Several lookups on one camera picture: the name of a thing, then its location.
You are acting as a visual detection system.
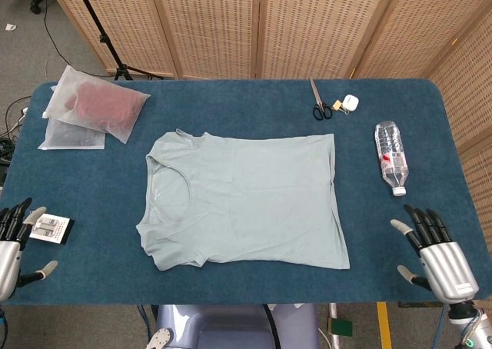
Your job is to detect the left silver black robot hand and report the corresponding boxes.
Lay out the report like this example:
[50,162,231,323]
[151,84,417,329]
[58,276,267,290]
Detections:
[0,198,58,303]

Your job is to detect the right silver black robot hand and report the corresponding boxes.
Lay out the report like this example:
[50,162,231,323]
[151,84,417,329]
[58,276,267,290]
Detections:
[390,204,480,303]

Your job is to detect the small black white box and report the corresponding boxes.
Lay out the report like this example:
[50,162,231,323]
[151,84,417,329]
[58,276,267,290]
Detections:
[28,212,75,245]

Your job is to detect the light green t-shirt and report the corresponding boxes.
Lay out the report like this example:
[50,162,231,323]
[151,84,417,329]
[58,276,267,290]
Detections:
[135,130,351,272]

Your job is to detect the yellow floor tape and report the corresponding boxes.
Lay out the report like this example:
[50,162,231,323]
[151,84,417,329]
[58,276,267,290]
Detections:
[376,301,394,349]

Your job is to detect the green block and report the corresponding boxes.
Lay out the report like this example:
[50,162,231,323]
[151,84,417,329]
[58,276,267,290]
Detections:
[331,317,354,337]

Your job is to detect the clear plastic water bottle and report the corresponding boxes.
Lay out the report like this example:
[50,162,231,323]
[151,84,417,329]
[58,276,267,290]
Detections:
[374,120,409,197]

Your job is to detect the metal table leg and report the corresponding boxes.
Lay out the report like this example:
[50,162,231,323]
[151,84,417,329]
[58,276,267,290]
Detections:
[328,303,341,349]

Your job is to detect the frosted bag with dark garment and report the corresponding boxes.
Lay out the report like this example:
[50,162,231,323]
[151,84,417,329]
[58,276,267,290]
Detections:
[37,118,105,151]

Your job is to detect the frosted bag with red garment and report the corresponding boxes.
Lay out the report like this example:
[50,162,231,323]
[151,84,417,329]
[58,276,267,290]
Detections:
[42,65,151,145]

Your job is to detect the blue-grey robot torso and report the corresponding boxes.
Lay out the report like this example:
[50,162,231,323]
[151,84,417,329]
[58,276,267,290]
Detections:
[155,304,321,349]

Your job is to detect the black tripod stand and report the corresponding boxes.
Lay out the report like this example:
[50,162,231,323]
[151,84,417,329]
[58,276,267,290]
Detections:
[71,0,165,81]

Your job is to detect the blue carpeted table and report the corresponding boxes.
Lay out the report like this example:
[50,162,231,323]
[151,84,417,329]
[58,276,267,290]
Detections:
[0,78,492,307]

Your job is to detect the tangled floor cables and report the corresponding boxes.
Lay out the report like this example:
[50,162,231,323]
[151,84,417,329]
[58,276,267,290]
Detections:
[0,95,32,165]

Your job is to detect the blue cable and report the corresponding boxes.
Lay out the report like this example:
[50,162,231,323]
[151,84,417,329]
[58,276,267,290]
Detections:
[137,304,155,344]

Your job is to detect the white perforated bracket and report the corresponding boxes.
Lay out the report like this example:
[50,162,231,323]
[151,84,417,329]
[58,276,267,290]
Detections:
[145,327,175,349]

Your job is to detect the black torso cable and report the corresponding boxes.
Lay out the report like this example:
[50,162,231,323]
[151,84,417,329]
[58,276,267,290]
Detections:
[262,304,281,349]

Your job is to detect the black-handled scissors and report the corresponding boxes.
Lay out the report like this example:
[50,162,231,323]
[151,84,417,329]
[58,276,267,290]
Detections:
[309,78,333,121]

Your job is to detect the black floor cable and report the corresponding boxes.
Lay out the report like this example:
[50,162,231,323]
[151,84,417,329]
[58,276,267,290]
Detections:
[42,0,116,78]

